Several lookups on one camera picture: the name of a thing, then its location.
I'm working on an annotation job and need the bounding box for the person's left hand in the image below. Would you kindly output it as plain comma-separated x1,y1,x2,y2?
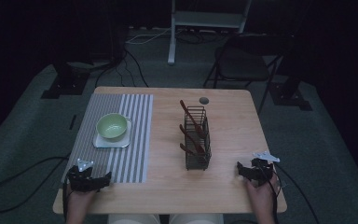
65,183,98,218

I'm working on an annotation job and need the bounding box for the white square plate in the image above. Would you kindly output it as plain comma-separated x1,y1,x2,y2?
91,117,133,149

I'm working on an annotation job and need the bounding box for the white floor cable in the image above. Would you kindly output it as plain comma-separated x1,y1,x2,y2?
125,27,172,45

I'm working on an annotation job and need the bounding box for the black wire cutlery rack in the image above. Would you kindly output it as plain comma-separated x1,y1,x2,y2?
183,105,213,172

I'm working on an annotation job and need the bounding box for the white metal stand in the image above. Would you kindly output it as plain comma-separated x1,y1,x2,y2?
167,0,254,65

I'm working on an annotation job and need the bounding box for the black stand base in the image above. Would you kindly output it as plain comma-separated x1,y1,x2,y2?
268,76,313,112
40,61,91,101

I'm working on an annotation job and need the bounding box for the grey striped placemat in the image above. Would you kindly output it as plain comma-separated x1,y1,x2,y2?
61,93,155,184

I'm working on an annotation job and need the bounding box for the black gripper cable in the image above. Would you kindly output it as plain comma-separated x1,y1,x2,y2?
262,161,322,224
0,154,72,218

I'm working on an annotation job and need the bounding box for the person's right hand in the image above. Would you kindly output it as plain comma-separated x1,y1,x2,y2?
245,174,282,216

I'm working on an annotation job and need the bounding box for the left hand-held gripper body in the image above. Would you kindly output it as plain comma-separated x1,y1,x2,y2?
65,158,103,193

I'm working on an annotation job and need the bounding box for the black folding chair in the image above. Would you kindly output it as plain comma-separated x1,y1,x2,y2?
202,33,294,116

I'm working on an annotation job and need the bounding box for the black floor cable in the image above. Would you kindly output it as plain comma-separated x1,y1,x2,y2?
93,46,150,89

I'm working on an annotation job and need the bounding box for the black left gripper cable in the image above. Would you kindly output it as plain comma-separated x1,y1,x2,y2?
0,154,72,218

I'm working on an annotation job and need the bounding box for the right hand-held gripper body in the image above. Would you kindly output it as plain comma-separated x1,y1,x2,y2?
248,150,282,188

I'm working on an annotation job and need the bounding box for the long brown wooden utensil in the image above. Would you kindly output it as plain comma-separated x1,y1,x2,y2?
179,99,207,138

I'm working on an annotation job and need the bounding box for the green bowl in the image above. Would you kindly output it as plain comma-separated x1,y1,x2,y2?
95,112,129,140

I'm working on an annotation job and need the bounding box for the short brown wooden utensil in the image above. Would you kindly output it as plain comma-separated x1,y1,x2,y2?
179,142,198,156

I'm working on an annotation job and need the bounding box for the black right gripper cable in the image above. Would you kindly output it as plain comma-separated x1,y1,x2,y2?
262,161,322,224

